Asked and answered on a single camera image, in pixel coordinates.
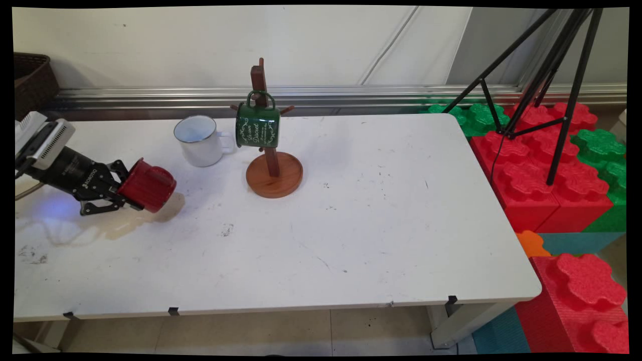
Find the large red foam block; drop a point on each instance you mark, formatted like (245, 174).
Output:
(526, 180)

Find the green foam block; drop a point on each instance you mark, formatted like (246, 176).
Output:
(599, 148)
(476, 118)

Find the brown wicker basket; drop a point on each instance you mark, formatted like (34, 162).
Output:
(32, 80)

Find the teal foam mat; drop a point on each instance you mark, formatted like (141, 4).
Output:
(577, 243)
(501, 333)

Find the green enamel mug white lettering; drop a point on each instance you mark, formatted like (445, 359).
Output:
(258, 125)

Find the orange foam piece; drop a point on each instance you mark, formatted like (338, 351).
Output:
(530, 243)

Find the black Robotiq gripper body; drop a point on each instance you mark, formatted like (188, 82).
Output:
(75, 175)

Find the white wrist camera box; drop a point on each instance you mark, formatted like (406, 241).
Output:
(55, 143)

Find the black tripod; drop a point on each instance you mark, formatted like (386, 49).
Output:
(575, 95)

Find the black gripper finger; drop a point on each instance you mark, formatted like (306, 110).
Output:
(119, 170)
(105, 206)

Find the white table leg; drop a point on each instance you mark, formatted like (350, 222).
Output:
(55, 333)
(466, 323)

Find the red enamel mug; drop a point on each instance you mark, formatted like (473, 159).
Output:
(148, 186)

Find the aluminium rail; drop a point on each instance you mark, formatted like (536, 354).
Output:
(326, 95)

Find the wooden mug tree stand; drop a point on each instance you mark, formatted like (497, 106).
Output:
(276, 180)

